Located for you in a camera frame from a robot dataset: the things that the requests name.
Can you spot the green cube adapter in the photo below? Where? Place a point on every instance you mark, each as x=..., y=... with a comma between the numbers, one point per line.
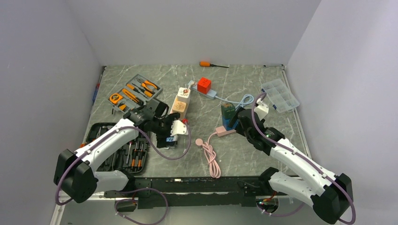
x=228, y=111

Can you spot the blue red pen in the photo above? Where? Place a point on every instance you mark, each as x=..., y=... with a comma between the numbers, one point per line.
x=96, y=89

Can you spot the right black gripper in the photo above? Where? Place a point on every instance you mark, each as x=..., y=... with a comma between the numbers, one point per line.
x=235, y=118

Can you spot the grey tool tray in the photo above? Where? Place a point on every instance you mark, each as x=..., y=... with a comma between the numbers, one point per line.
x=135, y=93

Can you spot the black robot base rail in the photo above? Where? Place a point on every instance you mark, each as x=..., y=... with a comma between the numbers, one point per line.
x=244, y=191

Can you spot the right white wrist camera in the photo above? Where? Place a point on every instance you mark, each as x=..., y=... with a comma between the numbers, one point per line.
x=261, y=110

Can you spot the white power strip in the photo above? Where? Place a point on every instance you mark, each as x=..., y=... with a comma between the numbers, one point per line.
x=171, y=142

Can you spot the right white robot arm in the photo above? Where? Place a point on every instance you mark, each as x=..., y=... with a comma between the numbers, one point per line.
x=328, y=194

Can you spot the white cube socket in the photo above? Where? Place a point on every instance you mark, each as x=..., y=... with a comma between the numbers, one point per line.
x=183, y=95

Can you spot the black tool case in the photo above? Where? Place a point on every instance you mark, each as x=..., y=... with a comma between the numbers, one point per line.
x=131, y=156

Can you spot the pink power strip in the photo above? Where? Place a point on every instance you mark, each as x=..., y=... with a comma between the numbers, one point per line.
x=222, y=131

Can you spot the orange handled screwdriver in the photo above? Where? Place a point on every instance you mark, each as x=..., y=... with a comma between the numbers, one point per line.
x=208, y=64

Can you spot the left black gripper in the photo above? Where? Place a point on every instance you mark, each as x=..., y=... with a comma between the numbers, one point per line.
x=161, y=139

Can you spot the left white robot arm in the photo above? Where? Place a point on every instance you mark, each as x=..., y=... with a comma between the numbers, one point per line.
x=76, y=175

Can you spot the red cube socket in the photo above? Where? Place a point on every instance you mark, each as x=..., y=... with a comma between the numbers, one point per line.
x=204, y=85

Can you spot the blue cube adapter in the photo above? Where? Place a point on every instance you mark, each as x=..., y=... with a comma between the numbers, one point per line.
x=229, y=124

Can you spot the tan cube socket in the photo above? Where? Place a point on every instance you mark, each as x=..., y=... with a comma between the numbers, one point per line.
x=180, y=105

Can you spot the clear plastic organizer box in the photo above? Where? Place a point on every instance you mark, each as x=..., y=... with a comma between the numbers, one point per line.
x=280, y=95

